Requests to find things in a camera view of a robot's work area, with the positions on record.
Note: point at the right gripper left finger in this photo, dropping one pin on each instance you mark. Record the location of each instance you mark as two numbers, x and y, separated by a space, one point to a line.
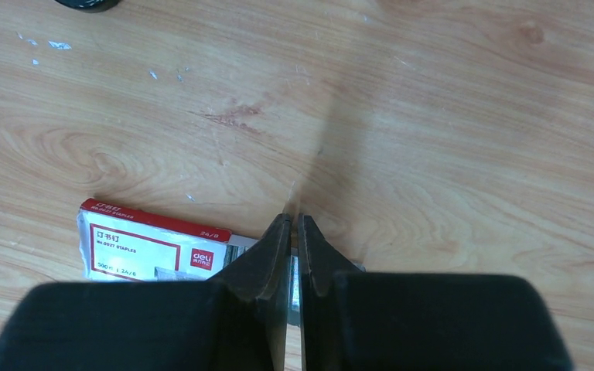
235 320

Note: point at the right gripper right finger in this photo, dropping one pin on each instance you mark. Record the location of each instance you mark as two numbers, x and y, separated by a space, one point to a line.
357 320

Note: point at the black stapler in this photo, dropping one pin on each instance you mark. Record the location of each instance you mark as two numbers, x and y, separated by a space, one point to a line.
89 6

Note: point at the red staple box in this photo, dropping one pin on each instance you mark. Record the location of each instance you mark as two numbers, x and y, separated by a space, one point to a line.
122 244

